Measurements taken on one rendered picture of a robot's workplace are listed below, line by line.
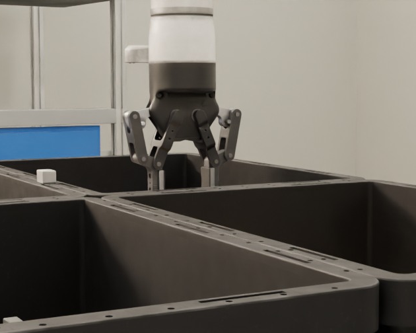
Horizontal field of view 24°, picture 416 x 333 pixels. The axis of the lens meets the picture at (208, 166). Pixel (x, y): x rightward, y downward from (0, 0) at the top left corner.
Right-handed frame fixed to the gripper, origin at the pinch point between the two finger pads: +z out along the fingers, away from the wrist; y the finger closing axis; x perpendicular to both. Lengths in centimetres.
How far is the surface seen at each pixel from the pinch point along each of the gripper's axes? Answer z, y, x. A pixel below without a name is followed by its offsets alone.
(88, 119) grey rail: 0, 51, 198
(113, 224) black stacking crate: -1.0, -18.3, -29.4
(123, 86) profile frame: -11, 63, 200
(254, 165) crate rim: -2.1, 9.6, 1.2
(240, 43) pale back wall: -30, 158, 303
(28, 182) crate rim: -2.4, -19.7, -7.9
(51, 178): -2.8, -17.9, -10.0
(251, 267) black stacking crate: -1, -17, -50
